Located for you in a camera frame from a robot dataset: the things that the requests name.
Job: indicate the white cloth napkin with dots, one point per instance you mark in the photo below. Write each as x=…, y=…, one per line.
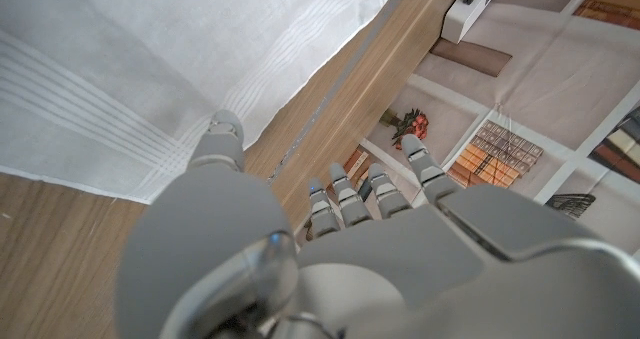
x=175, y=54

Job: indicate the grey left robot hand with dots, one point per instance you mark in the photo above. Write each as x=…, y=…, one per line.
x=380, y=269

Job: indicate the white power strip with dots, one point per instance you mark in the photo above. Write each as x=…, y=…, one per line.
x=467, y=14

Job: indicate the printed bookshelf backdrop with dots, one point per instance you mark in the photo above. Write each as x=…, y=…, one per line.
x=540, y=89

